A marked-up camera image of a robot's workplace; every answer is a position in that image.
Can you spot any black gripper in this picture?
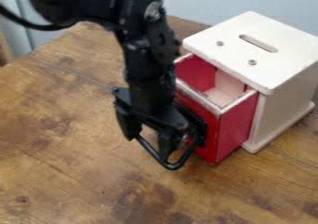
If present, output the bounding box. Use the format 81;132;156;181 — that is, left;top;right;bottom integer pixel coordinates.
113;4;187;163

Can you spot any red drawer with black handle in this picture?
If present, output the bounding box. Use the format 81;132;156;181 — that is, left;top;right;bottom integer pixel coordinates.
133;52;260;171

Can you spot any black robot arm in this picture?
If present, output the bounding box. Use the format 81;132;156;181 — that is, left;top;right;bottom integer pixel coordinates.
0;0;195;170

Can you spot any white wooden box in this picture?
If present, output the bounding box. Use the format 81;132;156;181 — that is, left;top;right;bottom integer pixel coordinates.
182;11;318;153

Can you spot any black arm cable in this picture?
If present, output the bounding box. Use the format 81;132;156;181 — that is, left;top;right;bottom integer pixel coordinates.
0;4;80;32

